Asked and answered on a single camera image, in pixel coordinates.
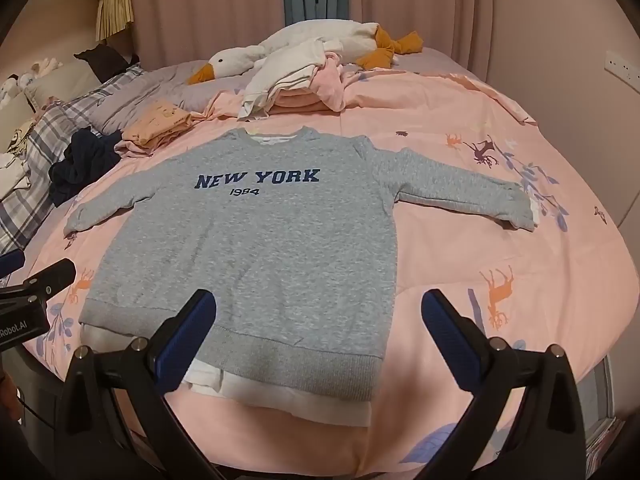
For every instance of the navy cloth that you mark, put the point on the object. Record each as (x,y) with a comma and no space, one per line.
(80,165)

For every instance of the peach folded garment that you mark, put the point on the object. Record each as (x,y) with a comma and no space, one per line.
(295,100)

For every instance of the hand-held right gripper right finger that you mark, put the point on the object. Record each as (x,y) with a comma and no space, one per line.
(450,342)

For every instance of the pink printed duvet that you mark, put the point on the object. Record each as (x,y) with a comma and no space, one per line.
(475,270)

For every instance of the plaid pillow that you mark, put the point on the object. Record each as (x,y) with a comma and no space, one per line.
(45,130)

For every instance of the orange printed folded garment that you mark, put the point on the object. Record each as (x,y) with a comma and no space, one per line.
(160,122)

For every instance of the white goose plush toy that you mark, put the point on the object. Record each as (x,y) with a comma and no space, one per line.
(235,60)

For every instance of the grey bed sheet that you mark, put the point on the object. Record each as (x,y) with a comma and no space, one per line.
(160,85)

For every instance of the straw fringe hanging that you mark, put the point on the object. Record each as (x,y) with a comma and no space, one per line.
(115,7)

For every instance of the black cushion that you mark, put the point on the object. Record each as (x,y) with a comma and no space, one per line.
(107,62)

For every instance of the white folded clothes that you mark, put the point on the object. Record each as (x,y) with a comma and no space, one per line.
(12,172)

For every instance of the beige pillow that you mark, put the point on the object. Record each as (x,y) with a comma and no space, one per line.
(65,80)

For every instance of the grey sweatshirt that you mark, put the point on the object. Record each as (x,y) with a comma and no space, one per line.
(240,240)

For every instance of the white garment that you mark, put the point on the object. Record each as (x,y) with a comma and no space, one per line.
(285,77)

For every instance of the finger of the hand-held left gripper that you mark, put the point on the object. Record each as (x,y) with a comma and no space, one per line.
(11,262)
(50,277)

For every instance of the pink curtain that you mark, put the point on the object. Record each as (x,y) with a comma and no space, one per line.
(210,5)

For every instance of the small plush toys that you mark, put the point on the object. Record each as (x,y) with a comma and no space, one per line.
(30,75)

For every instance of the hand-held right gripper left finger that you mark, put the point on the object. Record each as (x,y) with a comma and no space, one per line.
(185,342)

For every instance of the white wall socket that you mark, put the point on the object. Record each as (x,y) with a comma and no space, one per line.
(622,65)

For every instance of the pink garment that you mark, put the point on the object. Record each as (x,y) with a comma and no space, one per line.
(331,85)

